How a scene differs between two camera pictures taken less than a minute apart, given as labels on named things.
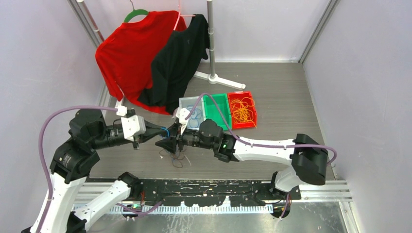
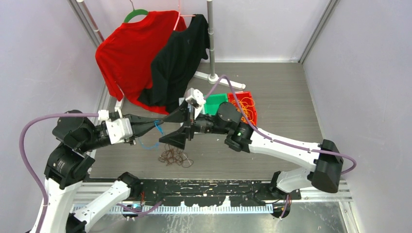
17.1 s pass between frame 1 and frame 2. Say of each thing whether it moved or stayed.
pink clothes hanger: stayed
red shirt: stayed
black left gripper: moved
